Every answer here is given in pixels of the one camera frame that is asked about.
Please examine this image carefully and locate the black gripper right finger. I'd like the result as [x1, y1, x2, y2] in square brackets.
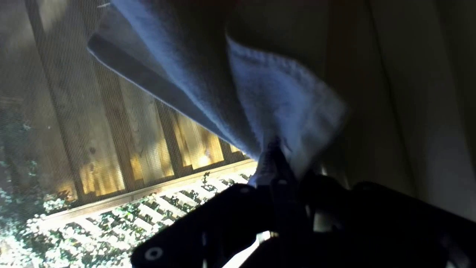
[296, 165, 317, 268]

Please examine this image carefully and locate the wooden plank fence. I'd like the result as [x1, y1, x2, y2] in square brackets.
[0, 0, 259, 225]

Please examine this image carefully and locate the white cloth towel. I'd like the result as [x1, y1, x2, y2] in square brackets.
[86, 0, 350, 189]

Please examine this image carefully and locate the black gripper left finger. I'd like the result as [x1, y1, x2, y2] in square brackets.
[266, 143, 298, 268]

